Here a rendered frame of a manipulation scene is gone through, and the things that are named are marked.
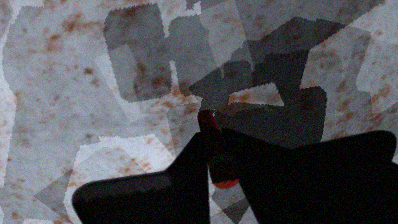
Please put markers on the dark red peg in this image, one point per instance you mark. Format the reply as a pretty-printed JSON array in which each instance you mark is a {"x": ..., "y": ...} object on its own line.
[{"x": 222, "y": 166}]

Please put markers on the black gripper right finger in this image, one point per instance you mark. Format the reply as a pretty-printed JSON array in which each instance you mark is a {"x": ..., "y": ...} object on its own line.
[{"x": 277, "y": 181}]

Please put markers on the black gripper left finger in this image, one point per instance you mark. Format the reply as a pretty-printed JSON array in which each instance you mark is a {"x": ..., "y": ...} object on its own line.
[{"x": 180, "y": 192}]

